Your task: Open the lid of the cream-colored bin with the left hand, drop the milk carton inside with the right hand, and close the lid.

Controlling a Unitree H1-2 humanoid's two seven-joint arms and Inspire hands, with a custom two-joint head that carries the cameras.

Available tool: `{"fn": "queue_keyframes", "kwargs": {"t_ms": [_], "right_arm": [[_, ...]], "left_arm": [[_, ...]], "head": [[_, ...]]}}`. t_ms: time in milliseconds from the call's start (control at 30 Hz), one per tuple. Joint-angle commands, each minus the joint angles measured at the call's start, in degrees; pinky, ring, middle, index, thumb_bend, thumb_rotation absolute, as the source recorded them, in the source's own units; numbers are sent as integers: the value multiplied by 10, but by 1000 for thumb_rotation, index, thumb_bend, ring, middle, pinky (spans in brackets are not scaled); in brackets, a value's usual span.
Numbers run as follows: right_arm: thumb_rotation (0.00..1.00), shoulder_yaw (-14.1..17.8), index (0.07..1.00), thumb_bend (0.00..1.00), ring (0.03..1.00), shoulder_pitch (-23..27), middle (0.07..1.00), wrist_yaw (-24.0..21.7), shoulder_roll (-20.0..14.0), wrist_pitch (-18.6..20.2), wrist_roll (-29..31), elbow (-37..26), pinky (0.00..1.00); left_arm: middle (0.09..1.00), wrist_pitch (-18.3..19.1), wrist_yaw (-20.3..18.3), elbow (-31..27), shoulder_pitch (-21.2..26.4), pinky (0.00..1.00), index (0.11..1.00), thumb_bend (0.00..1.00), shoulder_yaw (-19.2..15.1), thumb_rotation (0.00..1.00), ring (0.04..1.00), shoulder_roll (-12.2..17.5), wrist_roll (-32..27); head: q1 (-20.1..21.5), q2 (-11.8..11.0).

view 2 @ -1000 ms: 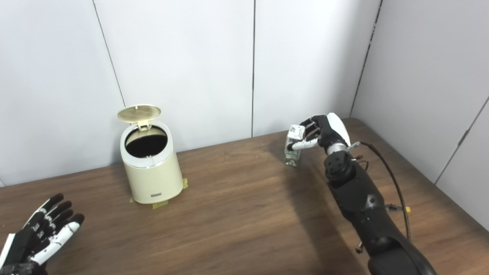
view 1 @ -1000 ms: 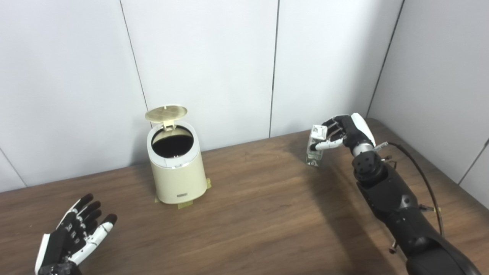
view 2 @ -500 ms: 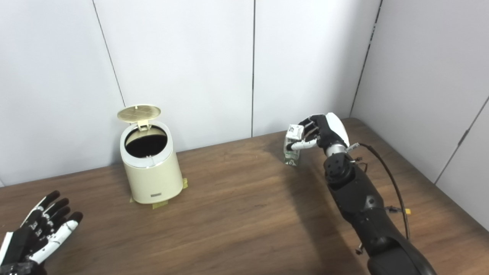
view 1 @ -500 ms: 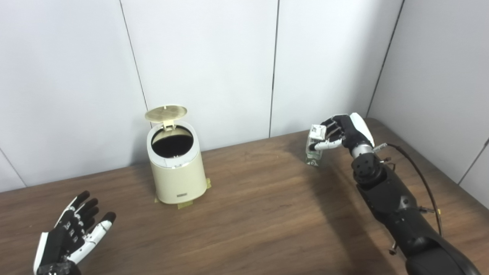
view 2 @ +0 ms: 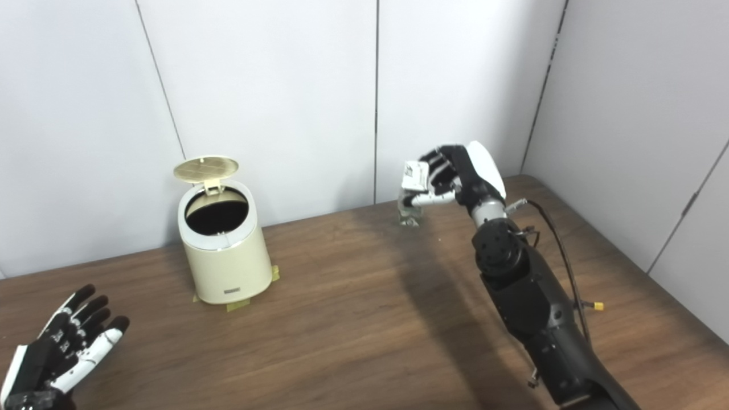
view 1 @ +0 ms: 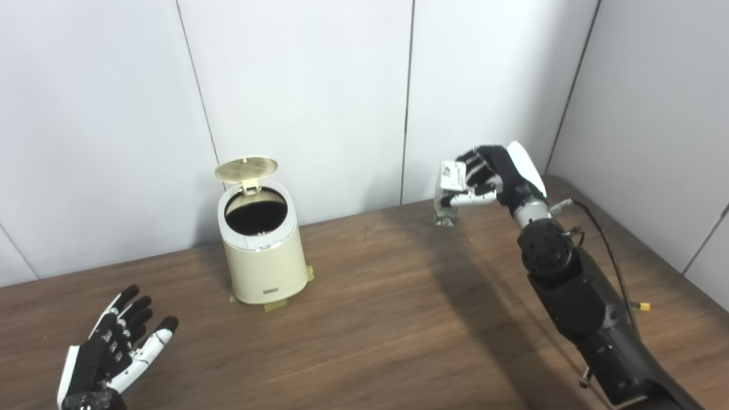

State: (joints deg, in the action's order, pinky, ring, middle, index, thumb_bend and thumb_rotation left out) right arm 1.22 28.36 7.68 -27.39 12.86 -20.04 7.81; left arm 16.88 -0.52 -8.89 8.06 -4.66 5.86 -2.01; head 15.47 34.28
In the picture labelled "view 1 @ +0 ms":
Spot cream-colored lidded bin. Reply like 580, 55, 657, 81
215, 156, 309, 305

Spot white green milk carton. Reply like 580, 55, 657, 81
434, 161, 469, 227

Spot white and black right hand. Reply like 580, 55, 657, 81
441, 141, 548, 212

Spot white and black left hand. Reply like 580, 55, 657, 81
57, 285, 179, 410

